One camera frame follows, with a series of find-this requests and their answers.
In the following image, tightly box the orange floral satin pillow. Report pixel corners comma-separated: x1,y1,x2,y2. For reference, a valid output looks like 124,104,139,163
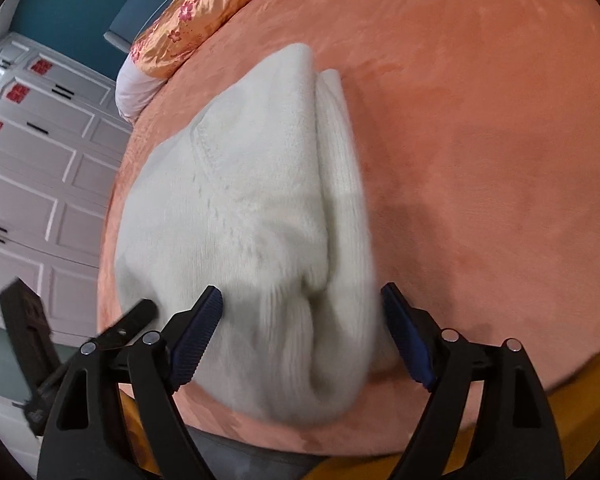
130,0,250,79

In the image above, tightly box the white panelled wardrobe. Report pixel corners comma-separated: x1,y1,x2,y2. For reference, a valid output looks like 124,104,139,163
0,32,131,346

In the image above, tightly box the cream knitted sweater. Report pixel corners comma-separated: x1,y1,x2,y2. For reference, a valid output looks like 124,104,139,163
114,44,396,426

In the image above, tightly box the orange velvet bed cover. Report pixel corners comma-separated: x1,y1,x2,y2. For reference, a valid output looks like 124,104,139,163
95,0,600,458

